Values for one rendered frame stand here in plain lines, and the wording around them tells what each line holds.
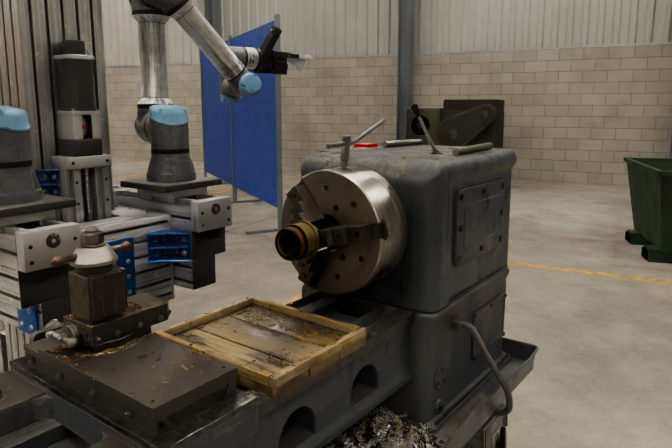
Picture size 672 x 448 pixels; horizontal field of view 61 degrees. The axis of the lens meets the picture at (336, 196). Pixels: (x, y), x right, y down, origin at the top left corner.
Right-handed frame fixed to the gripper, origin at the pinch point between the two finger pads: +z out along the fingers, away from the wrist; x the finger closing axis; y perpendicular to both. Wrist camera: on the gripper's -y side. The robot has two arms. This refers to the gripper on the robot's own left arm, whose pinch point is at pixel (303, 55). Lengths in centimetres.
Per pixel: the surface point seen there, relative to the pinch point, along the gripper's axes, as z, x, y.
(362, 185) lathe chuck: -32, 87, 26
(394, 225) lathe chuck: -26, 92, 35
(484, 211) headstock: 15, 84, 38
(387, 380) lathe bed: -27, 98, 74
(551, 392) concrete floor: 121, 53, 152
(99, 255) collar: -93, 94, 32
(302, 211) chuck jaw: -43, 79, 34
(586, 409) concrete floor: 121, 71, 150
